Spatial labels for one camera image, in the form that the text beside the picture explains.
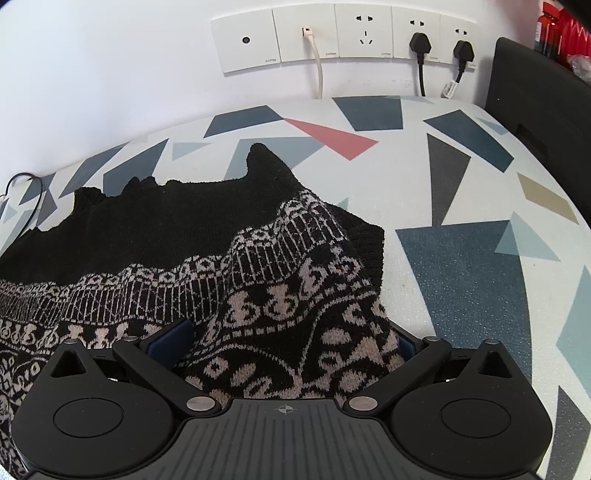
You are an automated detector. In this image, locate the black patterned knit sweater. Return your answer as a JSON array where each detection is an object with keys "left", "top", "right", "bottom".
[{"left": 0, "top": 142, "right": 403, "bottom": 480}]

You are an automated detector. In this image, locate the black box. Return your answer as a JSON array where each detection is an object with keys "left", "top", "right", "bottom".
[{"left": 482, "top": 37, "right": 591, "bottom": 223}]

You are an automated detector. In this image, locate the thin black cable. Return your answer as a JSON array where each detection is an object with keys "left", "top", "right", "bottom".
[{"left": 0, "top": 172, "right": 45, "bottom": 237}]

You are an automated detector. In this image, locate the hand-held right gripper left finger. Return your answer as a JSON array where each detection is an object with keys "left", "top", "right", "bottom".
[{"left": 46, "top": 318, "right": 222, "bottom": 416}]

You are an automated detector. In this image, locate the white network cable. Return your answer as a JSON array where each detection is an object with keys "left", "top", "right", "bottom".
[{"left": 302, "top": 28, "right": 324, "bottom": 99}]

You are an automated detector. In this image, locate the black power plug with cable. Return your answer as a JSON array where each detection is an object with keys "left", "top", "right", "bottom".
[
  {"left": 409, "top": 31, "right": 434, "bottom": 97},
  {"left": 450, "top": 40, "right": 475, "bottom": 86}
]

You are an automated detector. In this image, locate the white network wall plate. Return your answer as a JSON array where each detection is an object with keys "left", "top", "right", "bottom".
[{"left": 272, "top": 4, "right": 341, "bottom": 64}]

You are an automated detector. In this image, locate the clear plastic wrapper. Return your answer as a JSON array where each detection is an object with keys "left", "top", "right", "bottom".
[{"left": 565, "top": 52, "right": 591, "bottom": 82}]

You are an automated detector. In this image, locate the white wall socket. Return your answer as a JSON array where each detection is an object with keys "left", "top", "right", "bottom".
[
  {"left": 438, "top": 14, "right": 481, "bottom": 66},
  {"left": 333, "top": 2, "right": 396, "bottom": 60},
  {"left": 391, "top": 6, "right": 444, "bottom": 64}
]

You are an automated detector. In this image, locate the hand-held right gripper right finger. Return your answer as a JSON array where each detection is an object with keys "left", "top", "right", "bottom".
[{"left": 344, "top": 323, "right": 525, "bottom": 414}]

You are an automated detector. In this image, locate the white coaxial wall plate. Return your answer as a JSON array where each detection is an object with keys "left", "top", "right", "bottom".
[{"left": 211, "top": 10, "right": 283, "bottom": 74}]

